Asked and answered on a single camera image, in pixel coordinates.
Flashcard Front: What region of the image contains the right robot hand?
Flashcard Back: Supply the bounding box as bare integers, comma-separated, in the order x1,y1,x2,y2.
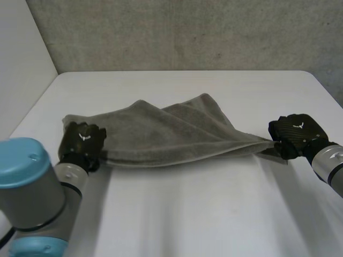
268,114,339,161

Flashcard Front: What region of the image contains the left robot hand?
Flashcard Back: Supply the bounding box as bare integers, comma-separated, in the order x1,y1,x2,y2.
58,121,108,172

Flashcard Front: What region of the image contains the black cable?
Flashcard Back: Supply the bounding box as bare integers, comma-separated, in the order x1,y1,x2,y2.
0,224,16,245

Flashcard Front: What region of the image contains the grey towel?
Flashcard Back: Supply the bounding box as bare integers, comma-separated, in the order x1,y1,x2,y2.
62,93,278,169

